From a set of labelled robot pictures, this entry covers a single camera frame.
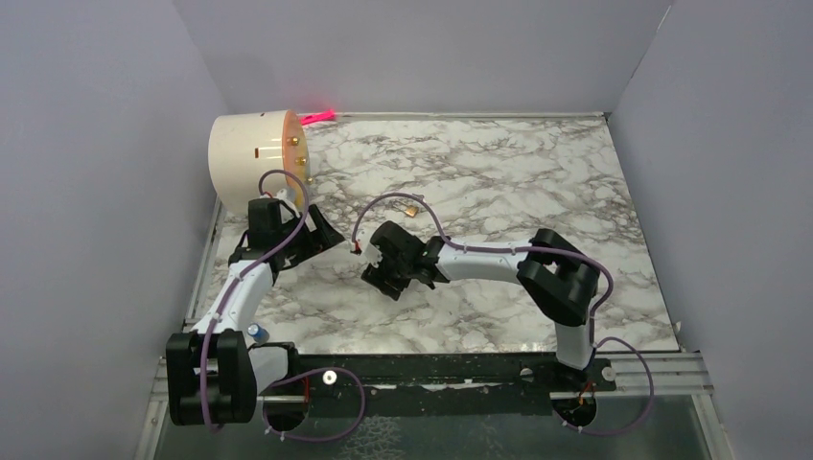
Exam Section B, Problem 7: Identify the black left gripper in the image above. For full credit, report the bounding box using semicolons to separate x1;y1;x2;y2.
275;203;344;265

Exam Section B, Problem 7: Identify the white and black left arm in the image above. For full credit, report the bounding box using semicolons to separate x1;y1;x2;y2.
165;197;344;429

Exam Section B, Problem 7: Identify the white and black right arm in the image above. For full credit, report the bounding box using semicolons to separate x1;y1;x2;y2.
353;221;600;390

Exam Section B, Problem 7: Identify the cream cylindrical container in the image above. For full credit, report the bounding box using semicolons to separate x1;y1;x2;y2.
208;110;312;216

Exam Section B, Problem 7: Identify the pink marker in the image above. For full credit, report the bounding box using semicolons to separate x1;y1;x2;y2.
299;109;336;126

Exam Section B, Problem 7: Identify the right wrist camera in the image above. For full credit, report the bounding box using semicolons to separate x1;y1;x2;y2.
352;241;383;266

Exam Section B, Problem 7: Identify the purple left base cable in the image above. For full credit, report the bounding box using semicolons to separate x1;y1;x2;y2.
262;366;367;445

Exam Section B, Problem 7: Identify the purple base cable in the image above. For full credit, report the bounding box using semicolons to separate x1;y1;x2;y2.
550;336;656;439
262;366;367;445

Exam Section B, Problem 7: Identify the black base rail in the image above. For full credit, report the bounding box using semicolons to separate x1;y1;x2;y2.
258;352;616;418

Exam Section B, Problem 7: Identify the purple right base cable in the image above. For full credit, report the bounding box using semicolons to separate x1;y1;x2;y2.
550;336;656;439

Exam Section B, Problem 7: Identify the aluminium frame rail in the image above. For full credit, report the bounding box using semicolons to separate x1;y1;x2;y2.
603;353;714;397

